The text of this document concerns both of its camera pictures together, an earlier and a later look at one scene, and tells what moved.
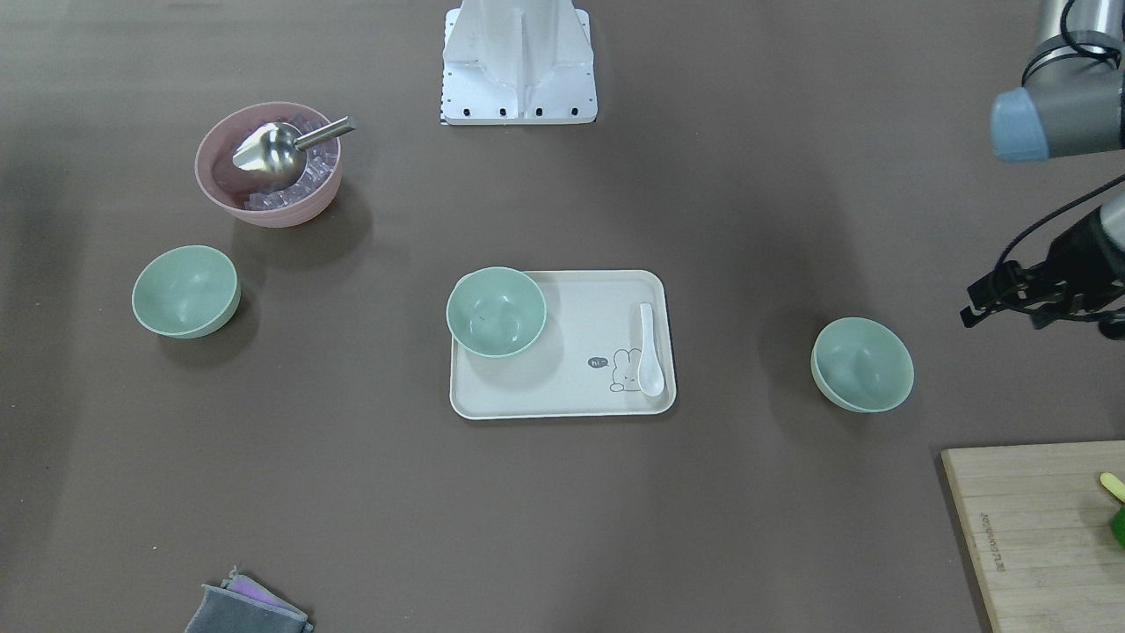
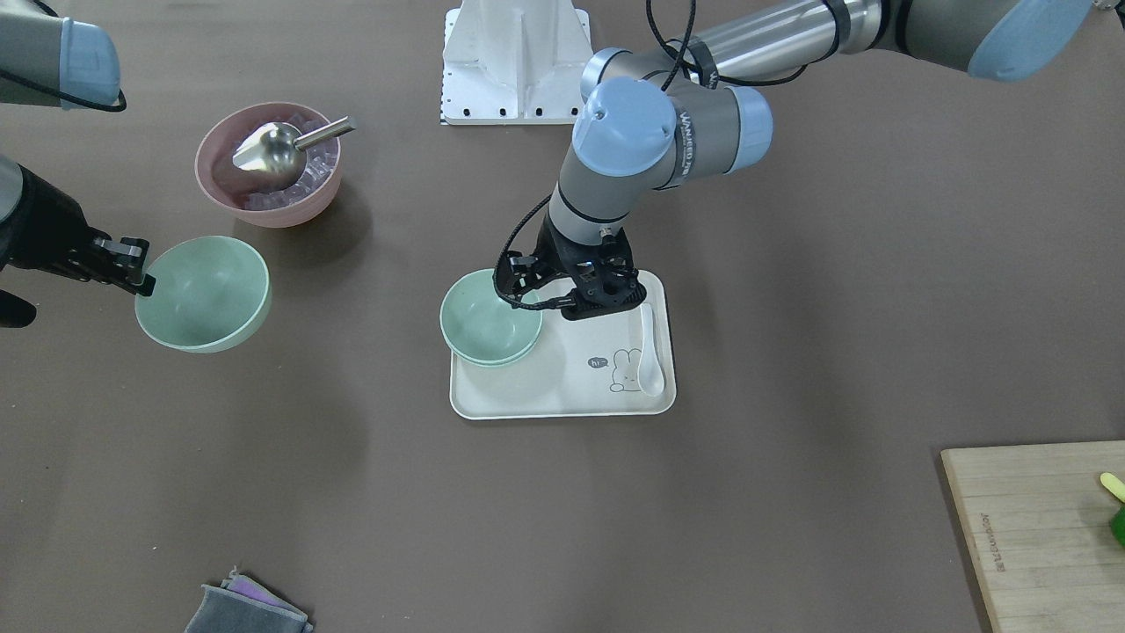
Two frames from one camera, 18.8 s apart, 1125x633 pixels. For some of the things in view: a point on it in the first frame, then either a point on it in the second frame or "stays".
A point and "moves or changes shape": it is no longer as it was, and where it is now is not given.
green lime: [1117, 525] stays
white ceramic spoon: [649, 374] stays
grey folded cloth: [246, 605] stays
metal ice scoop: [275, 153] stays
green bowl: [188, 292] moves or changes shape
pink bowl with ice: [243, 195] stays
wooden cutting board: [1038, 520] stays
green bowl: [860, 365] to [482, 325]
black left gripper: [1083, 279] to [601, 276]
